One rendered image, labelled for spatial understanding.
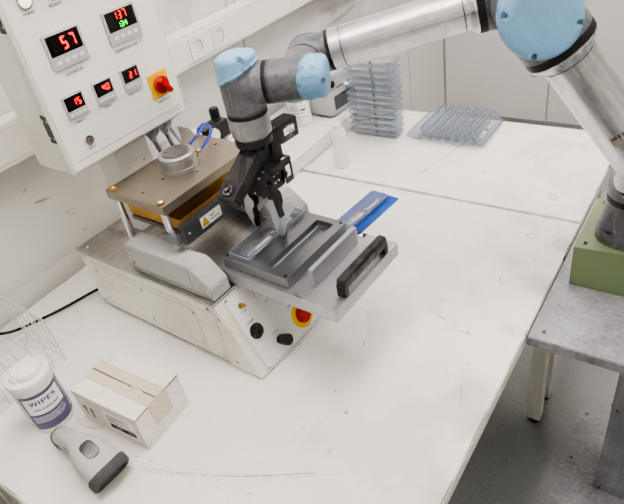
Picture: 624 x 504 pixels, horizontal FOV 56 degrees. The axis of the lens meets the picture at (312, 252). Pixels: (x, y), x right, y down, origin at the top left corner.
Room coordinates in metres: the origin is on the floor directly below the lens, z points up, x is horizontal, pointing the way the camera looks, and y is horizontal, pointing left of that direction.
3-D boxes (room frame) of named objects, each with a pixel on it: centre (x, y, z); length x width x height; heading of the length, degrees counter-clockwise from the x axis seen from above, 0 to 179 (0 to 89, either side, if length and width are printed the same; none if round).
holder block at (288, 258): (0.97, 0.05, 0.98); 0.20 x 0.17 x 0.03; 138
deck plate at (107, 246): (1.17, 0.27, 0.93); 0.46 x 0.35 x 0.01; 48
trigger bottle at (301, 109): (1.96, -0.05, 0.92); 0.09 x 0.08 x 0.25; 170
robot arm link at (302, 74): (1.01, -0.04, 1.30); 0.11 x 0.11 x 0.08; 76
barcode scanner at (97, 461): (0.72, 0.50, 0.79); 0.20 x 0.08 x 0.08; 50
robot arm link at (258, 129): (1.02, 0.07, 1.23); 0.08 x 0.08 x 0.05
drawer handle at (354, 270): (0.85, -0.09, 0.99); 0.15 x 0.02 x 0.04; 138
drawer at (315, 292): (0.94, 0.01, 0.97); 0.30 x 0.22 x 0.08; 48
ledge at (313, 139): (1.86, 0.04, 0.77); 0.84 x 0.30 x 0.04; 140
